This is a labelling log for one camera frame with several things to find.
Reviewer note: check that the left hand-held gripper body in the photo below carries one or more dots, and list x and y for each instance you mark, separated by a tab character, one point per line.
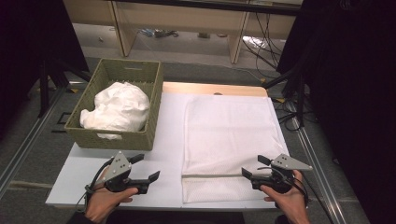
118	168

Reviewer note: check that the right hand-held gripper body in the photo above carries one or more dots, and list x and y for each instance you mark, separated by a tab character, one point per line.
286	163

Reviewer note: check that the white mesh laundry bag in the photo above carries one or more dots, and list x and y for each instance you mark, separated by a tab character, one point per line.
230	133

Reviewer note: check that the white garment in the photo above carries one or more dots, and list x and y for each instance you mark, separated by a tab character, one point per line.
120	107

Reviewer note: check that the green woven basket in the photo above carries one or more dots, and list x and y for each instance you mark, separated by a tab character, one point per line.
124	70

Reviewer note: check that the person's left hand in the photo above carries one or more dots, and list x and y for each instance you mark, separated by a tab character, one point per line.
104	202

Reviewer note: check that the person's right hand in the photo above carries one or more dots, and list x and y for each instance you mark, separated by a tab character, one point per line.
289	203

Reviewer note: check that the black metal stand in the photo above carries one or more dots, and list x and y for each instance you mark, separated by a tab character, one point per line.
300	99
43	90

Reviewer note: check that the black curtain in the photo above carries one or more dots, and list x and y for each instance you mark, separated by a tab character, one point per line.
31	46
358	93

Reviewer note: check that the clear plastic bag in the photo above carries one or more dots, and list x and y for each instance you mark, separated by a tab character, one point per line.
253	41

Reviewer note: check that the blue and black floor clutter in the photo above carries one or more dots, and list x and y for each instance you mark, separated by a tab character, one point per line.
160	33

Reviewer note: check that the light wooden desk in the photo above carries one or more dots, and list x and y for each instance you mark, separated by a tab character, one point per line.
177	15

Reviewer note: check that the aluminium floor rail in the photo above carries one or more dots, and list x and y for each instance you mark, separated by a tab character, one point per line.
28	140
323	180

